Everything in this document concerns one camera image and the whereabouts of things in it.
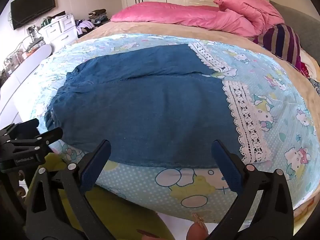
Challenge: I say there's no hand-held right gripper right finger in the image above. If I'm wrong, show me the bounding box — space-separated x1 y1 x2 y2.
211 140 294 240

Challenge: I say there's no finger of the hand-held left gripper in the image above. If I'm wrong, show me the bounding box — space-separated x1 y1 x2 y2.
6 127 63 153
0 118 40 140

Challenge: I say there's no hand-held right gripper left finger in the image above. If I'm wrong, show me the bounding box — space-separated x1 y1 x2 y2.
25 139 115 240

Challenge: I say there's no blue denim pants lace trim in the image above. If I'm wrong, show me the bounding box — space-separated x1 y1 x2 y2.
44 44 273 168

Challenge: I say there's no person's right hand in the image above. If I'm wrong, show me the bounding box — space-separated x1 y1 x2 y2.
136 213 209 240

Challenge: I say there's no white curved dresser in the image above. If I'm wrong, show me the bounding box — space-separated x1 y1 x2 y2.
0 44 53 124

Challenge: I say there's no person's green clothing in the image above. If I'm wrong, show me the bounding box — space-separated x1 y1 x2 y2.
25 152 175 240

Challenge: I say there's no clear acrylic organizer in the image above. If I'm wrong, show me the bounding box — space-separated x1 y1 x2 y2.
9 50 26 63

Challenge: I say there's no light blue cartoon printed blanket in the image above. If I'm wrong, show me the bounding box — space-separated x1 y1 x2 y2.
30 34 318 223

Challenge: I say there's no small cosmetics rack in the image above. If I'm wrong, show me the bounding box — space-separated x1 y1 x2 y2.
26 26 43 46

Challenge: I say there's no white drawer chest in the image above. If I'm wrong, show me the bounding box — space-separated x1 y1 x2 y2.
39 14 79 46

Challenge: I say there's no purple clothes pile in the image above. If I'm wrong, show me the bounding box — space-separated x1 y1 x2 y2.
74 19 95 35

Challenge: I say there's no red patterned cloth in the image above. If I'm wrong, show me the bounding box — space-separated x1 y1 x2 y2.
297 50 313 78

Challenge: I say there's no purple striped pillow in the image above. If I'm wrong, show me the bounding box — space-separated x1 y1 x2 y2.
254 24 302 67

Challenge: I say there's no dark folded clothes pile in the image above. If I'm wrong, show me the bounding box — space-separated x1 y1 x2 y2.
87 9 108 22

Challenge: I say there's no pink velvet blanket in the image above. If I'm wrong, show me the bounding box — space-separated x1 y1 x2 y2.
110 1 255 37

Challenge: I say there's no pink folded quilt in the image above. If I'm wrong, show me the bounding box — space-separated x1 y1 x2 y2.
214 0 285 35

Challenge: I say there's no black wall television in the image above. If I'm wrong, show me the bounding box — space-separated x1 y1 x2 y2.
10 0 56 30

